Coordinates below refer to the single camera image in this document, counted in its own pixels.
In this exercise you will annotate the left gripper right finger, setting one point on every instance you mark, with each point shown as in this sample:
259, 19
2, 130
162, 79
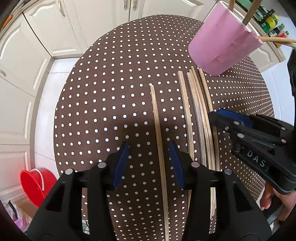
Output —
221, 208

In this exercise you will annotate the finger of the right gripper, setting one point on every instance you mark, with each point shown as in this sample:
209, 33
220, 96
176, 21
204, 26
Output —
257, 121
272, 136

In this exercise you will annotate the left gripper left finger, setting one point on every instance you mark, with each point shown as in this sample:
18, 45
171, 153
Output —
76, 208

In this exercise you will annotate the wooden chopstick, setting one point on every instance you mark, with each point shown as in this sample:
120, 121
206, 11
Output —
284, 41
162, 168
255, 5
187, 114
194, 94
213, 129

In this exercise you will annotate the pink paper cup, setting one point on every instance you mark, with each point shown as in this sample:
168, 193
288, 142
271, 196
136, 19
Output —
222, 41

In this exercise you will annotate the person right hand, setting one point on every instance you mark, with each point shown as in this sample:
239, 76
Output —
276, 205

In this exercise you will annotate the red plastic bucket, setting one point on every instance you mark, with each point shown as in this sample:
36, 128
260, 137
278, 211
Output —
36, 184

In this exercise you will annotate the red sauce bottle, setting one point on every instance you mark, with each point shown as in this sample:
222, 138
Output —
283, 34

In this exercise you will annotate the green oil bottle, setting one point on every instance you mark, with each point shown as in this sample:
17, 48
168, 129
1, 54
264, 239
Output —
270, 23

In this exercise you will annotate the brown polka dot tablecloth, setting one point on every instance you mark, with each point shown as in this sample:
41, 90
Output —
161, 50

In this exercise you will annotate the lower cabinets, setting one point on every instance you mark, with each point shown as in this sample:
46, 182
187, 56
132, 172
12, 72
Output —
46, 107

